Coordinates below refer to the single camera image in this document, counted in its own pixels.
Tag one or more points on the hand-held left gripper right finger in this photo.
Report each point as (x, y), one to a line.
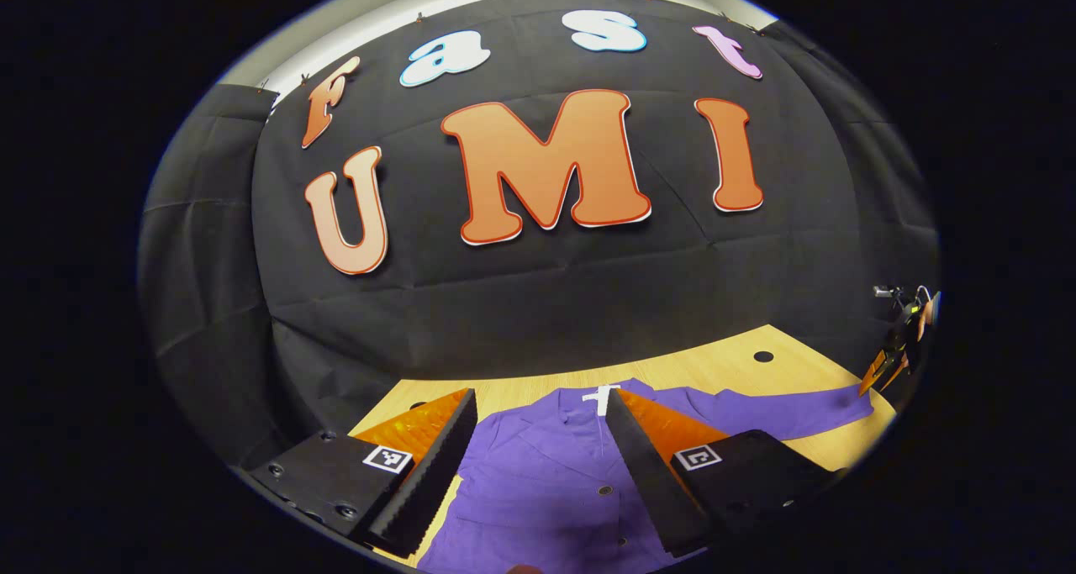
(651, 490)

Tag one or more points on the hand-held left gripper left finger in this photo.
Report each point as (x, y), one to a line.
(437, 481)

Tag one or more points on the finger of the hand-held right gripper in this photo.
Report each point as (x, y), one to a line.
(874, 375)
(896, 371)

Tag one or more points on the purple button shirt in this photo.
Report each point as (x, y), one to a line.
(538, 481)

